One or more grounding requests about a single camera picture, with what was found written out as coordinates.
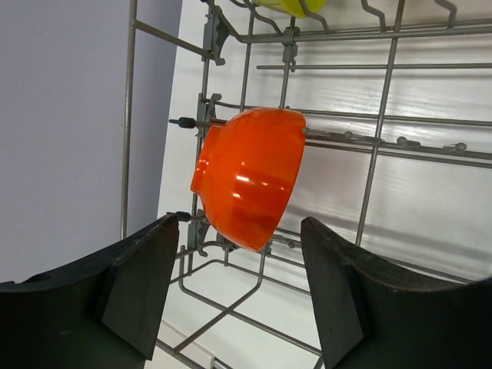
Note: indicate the grey wire dish rack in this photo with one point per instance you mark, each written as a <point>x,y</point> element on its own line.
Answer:
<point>397,98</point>

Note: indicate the orange-red bowl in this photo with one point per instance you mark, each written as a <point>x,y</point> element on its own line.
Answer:
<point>246,173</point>

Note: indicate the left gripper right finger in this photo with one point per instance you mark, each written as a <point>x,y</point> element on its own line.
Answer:
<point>371,313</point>

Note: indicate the lime green bowl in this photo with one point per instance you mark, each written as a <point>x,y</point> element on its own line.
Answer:
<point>292,7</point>

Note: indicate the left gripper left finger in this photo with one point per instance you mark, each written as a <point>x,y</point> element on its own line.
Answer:
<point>101,311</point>

